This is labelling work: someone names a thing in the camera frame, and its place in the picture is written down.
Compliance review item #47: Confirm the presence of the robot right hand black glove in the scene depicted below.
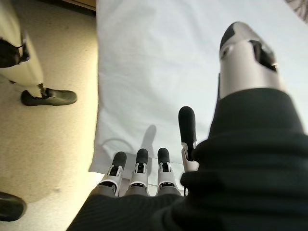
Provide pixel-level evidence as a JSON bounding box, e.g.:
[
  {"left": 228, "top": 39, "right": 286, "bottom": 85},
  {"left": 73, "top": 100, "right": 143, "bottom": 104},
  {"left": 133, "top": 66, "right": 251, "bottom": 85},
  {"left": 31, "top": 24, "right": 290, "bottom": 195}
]
[{"left": 66, "top": 21, "right": 308, "bottom": 231}]

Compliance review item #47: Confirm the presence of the white duvet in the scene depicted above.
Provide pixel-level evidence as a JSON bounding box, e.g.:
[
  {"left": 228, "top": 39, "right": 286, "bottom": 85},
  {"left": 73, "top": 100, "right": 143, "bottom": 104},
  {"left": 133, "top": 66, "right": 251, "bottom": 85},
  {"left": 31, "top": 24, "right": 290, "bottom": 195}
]
[{"left": 88, "top": 0, "right": 308, "bottom": 191}]

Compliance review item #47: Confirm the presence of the robot left foot dark shoe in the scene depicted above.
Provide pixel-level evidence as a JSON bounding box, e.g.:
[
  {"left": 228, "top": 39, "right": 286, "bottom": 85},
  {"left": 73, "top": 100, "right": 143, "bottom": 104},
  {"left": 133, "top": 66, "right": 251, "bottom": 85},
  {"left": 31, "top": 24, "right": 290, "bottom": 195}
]
[{"left": 20, "top": 88, "right": 78, "bottom": 107}]

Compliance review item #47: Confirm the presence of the robot foot dark shoe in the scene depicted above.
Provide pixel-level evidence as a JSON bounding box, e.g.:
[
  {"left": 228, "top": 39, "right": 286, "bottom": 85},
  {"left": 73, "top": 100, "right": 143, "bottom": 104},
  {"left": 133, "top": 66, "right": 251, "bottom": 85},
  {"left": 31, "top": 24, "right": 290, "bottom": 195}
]
[
  {"left": 20, "top": 88, "right": 78, "bottom": 107},
  {"left": 0, "top": 191, "right": 27, "bottom": 222}
]

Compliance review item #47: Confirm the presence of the robot right foot dark shoe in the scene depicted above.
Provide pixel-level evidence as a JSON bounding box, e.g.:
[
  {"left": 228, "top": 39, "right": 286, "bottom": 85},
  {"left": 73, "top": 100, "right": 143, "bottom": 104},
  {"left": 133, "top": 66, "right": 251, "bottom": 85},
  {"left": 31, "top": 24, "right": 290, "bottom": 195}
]
[{"left": 0, "top": 191, "right": 27, "bottom": 222}]

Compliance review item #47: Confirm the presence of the robot left leg silver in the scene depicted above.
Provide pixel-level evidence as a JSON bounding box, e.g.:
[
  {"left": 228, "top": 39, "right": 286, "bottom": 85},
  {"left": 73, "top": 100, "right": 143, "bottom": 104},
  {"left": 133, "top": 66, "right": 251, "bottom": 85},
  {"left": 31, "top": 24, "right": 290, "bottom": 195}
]
[{"left": 0, "top": 0, "right": 45, "bottom": 98}]

